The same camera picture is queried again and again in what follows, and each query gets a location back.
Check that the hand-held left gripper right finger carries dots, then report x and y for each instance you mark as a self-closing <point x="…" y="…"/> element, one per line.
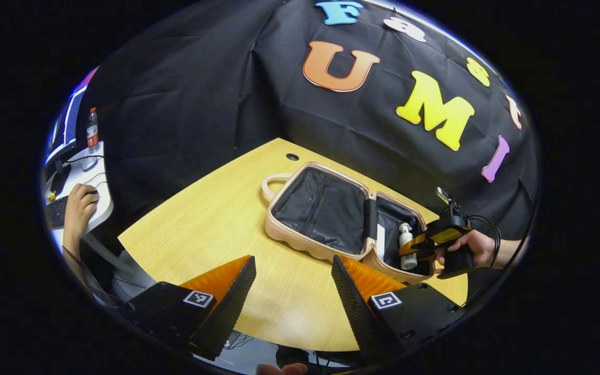
<point x="354" y="307"/>

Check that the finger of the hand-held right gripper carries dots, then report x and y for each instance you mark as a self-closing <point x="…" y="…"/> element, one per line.
<point x="412" y="246"/>
<point x="427" y="254"/>

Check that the black keyboard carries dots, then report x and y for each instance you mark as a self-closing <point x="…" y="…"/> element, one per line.
<point x="56" y="212"/>

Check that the black backdrop cloth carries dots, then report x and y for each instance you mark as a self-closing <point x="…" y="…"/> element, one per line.
<point x="201" y="104"/>

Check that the beige suitcase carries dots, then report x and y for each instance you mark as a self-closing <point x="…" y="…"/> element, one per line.
<point x="321" y="208"/>

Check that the clear water bottle red label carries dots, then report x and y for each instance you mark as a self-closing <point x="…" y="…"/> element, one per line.
<point x="92" y="133"/>

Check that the white pump bottle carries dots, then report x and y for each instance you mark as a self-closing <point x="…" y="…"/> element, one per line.
<point x="408" y="263"/>

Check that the white office desk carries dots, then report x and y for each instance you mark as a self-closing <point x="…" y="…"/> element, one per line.
<point x="94" y="177"/>

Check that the computer monitor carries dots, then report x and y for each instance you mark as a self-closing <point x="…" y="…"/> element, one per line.
<point x="73" y="114"/>

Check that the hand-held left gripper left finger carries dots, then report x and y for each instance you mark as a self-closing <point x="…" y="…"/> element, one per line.
<point x="232" y="307"/>

